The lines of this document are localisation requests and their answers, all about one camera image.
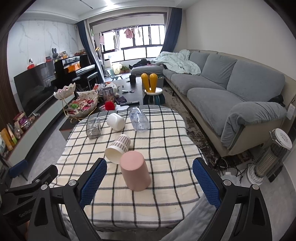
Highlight electric heater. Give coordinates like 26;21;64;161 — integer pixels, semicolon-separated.
246;128;292;186

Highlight window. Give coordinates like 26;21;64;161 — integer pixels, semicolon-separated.
98;24;165;62

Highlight black piano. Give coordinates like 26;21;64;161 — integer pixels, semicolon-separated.
54;55;99;90

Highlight clear plastic bottle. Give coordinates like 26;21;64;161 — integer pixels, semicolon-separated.
129;107;149;132

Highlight pale green blanket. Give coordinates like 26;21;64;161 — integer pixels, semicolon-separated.
150;50;201;76

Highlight black cloth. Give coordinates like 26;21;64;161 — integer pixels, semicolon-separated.
268;95;284;107

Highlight white television cabinet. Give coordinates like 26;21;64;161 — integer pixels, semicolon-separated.
0;97;70;168

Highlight clear glass cup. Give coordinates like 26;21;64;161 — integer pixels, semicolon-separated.
86;116;102;139

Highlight yellow rabbit ear stool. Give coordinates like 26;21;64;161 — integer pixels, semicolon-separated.
141;73;166;105

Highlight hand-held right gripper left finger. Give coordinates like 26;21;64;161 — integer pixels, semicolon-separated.
28;158;108;241

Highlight dark coffee table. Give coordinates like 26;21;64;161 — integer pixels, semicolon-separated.
60;77;144;139

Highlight grey sofa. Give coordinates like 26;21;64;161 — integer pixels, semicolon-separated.
131;49;296;158

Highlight pink cup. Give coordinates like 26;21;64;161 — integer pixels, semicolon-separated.
120;151;151;192

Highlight tiered shell candy dish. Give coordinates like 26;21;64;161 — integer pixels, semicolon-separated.
53;83;99;122

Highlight white cup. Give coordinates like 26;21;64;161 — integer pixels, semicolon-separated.
107;113;126;130

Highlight flat screen television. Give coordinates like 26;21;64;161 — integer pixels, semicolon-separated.
13;61;58;117

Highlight checked paper cup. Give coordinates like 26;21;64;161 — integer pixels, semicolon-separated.
105;134;131;164

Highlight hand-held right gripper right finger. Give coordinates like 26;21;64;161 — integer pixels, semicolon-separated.
192;157;272;241

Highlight black floor cables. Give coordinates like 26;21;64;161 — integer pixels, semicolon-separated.
215;158;253;184

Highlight black clothes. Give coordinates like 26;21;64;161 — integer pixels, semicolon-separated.
134;59;151;68

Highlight blue curtain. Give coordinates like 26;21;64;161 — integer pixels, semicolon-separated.
161;7;182;54
76;20;99;84

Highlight checked tablecloth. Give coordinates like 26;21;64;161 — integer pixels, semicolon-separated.
50;105;210;230

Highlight row of snack packets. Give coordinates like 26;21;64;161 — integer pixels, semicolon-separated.
0;111;36;156

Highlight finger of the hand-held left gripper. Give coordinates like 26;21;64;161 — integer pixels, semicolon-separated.
4;164;59;202
8;159;28;178

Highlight clear plastic jar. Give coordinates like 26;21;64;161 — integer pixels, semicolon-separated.
102;87;115;105

